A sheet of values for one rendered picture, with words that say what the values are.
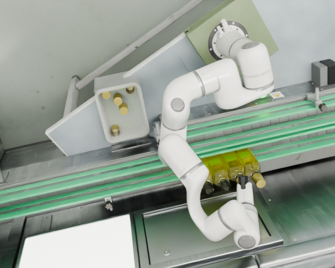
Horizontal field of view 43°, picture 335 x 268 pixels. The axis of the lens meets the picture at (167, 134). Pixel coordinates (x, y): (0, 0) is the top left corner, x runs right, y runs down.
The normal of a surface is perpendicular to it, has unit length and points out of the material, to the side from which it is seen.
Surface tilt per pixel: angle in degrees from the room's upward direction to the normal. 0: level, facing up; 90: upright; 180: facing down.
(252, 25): 2
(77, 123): 0
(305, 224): 90
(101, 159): 90
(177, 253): 90
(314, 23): 0
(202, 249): 90
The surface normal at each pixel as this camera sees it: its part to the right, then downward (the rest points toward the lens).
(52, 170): -0.17, -0.88
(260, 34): 0.17, 0.40
